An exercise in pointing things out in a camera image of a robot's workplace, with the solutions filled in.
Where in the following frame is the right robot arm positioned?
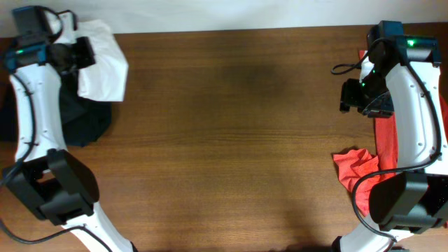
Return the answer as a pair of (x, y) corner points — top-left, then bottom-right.
(332, 35), (447, 251)

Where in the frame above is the black folded clothes pile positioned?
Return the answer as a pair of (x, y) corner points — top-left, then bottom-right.
(0, 75), (113, 148)

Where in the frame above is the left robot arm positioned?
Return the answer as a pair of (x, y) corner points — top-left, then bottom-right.
(3, 36), (136, 251)

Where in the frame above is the white graphic t-shirt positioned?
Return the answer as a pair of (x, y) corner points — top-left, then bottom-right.
(57, 19), (129, 102)

